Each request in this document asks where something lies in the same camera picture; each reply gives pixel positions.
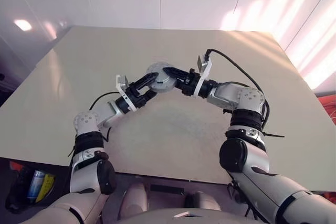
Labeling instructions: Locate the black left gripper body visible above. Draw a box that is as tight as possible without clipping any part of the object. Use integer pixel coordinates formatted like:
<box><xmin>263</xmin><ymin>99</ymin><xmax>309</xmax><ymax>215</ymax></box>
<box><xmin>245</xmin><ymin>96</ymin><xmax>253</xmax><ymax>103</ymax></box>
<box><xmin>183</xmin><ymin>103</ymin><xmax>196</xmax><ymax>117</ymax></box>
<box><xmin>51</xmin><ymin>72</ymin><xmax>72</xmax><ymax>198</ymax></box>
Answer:
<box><xmin>126</xmin><ymin>83</ymin><xmax>148</xmax><ymax>108</ymax></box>

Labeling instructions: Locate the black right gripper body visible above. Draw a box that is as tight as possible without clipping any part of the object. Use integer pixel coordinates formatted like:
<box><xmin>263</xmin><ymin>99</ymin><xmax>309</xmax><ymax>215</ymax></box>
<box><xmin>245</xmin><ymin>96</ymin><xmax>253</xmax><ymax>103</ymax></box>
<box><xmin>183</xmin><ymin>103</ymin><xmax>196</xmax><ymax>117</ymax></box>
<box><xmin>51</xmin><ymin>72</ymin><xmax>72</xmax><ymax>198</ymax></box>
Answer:
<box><xmin>178</xmin><ymin>69</ymin><xmax>202</xmax><ymax>97</ymax></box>

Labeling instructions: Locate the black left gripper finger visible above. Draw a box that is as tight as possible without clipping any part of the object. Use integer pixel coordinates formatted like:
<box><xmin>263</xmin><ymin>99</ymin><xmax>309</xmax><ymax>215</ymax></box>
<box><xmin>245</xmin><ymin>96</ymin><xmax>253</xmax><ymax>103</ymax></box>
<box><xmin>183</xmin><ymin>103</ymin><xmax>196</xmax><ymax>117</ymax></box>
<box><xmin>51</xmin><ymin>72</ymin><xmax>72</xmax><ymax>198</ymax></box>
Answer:
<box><xmin>141</xmin><ymin>90</ymin><xmax>156</xmax><ymax>104</ymax></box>
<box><xmin>134</xmin><ymin>72</ymin><xmax>159</xmax><ymax>90</ymax></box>

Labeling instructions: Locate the grey motor end cap disc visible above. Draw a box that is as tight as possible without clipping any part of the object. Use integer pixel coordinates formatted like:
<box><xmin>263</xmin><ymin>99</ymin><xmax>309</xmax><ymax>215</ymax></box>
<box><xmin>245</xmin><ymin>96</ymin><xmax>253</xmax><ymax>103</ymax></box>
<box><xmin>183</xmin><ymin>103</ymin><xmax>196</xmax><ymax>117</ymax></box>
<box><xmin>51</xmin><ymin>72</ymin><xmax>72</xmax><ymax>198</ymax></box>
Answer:
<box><xmin>145</xmin><ymin>62</ymin><xmax>173</xmax><ymax>79</ymax></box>

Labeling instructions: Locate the motor stator with copper windings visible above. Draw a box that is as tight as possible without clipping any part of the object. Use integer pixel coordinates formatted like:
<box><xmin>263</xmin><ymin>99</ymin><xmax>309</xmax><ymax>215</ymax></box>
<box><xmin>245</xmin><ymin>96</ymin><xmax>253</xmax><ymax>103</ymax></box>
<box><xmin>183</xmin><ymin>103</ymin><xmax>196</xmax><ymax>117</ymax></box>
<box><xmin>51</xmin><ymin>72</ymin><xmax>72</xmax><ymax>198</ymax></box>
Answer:
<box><xmin>149</xmin><ymin>73</ymin><xmax>179</xmax><ymax>94</ymax></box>

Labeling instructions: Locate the black bar under table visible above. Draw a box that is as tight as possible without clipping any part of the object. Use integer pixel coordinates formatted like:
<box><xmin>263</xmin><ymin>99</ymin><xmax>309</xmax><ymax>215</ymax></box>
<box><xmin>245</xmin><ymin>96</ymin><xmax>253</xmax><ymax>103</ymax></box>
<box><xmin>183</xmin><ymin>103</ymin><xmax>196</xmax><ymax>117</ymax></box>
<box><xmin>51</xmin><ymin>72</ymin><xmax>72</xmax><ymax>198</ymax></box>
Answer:
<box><xmin>151</xmin><ymin>184</ymin><xmax>185</xmax><ymax>195</ymax></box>

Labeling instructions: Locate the grey rounded shape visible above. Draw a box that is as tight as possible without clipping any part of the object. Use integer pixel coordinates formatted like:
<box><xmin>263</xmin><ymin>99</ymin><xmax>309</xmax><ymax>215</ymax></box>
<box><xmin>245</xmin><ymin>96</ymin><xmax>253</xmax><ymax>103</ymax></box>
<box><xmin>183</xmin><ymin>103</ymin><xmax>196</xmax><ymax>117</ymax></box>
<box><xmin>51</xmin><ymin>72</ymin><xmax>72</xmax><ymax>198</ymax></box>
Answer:
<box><xmin>123</xmin><ymin>182</ymin><xmax>148</xmax><ymax>213</ymax></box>
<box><xmin>185</xmin><ymin>191</ymin><xmax>222</xmax><ymax>212</ymax></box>

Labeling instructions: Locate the silver robot torso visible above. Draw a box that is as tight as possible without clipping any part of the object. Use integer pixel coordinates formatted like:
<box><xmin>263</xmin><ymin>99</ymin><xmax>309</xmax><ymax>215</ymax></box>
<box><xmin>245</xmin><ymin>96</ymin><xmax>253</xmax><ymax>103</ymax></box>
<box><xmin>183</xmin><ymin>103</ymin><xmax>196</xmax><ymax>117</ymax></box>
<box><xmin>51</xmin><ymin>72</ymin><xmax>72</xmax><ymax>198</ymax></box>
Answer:
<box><xmin>103</xmin><ymin>206</ymin><xmax>253</xmax><ymax>224</ymax></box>

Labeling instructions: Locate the yellow perforated item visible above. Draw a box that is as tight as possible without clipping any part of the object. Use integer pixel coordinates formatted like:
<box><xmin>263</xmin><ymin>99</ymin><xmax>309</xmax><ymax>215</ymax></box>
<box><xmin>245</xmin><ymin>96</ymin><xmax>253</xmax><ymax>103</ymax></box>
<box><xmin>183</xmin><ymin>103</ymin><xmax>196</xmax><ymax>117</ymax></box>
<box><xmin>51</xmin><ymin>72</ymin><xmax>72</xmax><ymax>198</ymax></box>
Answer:
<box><xmin>39</xmin><ymin>174</ymin><xmax>55</xmax><ymax>204</ymax></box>

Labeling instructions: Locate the blue can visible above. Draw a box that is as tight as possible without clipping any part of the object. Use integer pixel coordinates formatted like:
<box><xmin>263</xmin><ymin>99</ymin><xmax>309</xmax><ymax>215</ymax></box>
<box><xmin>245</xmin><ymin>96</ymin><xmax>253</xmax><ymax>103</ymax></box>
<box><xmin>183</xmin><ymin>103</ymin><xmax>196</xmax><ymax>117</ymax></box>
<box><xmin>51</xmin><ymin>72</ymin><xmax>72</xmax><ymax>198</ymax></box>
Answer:
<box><xmin>27</xmin><ymin>170</ymin><xmax>47</xmax><ymax>199</ymax></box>

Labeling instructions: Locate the black bin with bottles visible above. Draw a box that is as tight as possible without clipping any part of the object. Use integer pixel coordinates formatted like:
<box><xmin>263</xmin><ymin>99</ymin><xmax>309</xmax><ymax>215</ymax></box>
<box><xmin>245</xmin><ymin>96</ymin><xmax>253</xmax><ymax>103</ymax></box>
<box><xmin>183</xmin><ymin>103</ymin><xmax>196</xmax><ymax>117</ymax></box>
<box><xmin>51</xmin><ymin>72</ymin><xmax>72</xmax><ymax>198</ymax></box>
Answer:
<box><xmin>5</xmin><ymin>166</ymin><xmax>56</xmax><ymax>215</ymax></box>

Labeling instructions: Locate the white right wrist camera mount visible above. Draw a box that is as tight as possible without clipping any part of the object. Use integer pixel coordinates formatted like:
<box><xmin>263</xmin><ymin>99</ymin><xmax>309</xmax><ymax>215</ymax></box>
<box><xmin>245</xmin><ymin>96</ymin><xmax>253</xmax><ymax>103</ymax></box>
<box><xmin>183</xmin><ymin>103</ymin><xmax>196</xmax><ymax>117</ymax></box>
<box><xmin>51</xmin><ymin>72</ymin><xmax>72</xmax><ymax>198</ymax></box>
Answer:
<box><xmin>194</xmin><ymin>54</ymin><xmax>214</xmax><ymax>97</ymax></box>

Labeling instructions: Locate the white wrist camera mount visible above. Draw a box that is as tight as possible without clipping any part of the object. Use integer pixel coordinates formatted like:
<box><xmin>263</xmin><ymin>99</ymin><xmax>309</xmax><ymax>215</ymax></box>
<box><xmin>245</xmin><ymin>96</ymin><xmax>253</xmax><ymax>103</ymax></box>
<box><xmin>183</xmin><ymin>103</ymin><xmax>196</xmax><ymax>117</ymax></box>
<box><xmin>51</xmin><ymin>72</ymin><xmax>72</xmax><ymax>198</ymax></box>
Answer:
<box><xmin>194</xmin><ymin>54</ymin><xmax>214</xmax><ymax>97</ymax></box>
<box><xmin>115</xmin><ymin>74</ymin><xmax>138</xmax><ymax>112</ymax></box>

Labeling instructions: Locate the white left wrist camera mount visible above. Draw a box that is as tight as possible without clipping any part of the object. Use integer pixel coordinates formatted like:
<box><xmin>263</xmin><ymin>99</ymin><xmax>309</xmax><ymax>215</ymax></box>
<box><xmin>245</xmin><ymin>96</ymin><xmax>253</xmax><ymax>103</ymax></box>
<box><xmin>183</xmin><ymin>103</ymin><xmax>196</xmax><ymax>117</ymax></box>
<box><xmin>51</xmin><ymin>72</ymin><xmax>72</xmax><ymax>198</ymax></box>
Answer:
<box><xmin>115</xmin><ymin>74</ymin><xmax>138</xmax><ymax>112</ymax></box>

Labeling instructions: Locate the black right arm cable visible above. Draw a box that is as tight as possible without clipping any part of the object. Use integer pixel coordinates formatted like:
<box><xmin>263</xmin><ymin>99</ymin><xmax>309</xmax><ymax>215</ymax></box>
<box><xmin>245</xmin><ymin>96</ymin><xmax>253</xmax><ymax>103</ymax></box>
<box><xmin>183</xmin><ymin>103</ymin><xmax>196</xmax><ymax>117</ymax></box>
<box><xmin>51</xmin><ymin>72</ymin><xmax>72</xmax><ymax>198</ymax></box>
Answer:
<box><xmin>204</xmin><ymin>48</ymin><xmax>271</xmax><ymax>133</ymax></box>

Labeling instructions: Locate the black table frame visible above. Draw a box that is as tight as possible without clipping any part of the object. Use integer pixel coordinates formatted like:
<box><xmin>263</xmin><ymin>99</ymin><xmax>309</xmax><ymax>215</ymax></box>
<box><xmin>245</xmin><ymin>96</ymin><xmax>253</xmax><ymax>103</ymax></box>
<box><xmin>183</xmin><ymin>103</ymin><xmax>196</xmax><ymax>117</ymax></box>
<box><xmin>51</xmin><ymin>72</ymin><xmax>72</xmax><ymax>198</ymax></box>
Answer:
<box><xmin>114</xmin><ymin>171</ymin><xmax>336</xmax><ymax>196</ymax></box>

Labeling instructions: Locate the white cord coil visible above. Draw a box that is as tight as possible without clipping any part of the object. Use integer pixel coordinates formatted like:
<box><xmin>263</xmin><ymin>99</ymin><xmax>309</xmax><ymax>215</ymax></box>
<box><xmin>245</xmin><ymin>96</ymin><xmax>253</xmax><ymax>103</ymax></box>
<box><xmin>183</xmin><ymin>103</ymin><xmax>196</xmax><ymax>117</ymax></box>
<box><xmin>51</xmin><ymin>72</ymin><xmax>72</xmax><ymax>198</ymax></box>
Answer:
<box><xmin>325</xmin><ymin>102</ymin><xmax>336</xmax><ymax>127</ymax></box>

